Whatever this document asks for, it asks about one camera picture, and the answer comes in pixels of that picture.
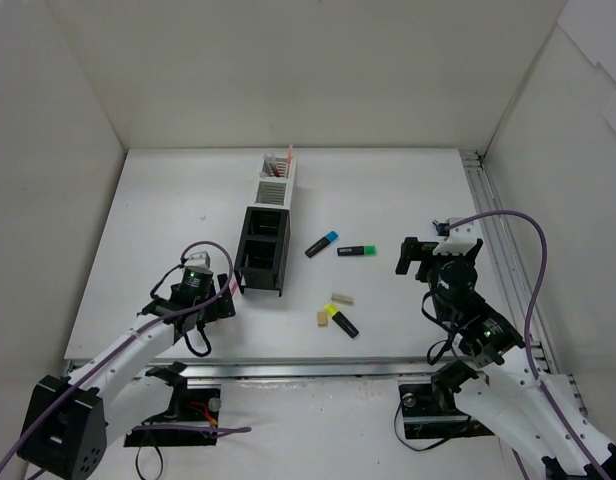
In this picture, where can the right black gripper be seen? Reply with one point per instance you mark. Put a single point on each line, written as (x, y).
(420, 255)

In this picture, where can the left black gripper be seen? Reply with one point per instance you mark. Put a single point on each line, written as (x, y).
(224, 302)

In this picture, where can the green gel pen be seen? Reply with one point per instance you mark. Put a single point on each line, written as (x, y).
(269, 164)

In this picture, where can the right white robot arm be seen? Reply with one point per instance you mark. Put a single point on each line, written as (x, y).
(496, 380)

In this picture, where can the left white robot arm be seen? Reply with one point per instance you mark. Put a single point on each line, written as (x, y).
(71, 420)

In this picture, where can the clear blue-tip glue bottle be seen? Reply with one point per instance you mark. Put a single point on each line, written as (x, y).
(441, 228)

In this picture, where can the black two-slot container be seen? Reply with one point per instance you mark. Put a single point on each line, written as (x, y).
(263, 249)

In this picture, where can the green cap highlighter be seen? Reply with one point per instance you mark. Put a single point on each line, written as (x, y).
(360, 250)

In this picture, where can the small tan eraser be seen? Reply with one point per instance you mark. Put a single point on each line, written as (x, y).
(322, 319)

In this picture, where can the yellow cap highlighter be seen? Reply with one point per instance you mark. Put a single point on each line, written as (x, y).
(341, 320)

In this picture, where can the long beige eraser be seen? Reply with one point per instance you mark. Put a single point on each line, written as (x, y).
(342, 299)

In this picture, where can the blue cap highlighter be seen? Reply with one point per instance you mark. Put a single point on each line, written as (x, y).
(321, 244)

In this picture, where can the white two-slot container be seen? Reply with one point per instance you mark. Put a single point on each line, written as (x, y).
(275, 192)

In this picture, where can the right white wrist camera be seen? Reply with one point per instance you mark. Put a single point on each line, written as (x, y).
(459, 241)

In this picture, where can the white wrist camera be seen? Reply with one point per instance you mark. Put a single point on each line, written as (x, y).
(459, 241)
(200, 258)

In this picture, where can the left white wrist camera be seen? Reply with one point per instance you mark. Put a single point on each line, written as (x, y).
(200, 258)

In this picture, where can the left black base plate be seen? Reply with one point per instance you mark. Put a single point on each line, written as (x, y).
(194, 407)

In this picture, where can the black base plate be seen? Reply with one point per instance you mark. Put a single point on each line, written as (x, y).
(421, 418)
(194, 407)

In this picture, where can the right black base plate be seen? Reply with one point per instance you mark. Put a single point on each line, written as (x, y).
(421, 418)

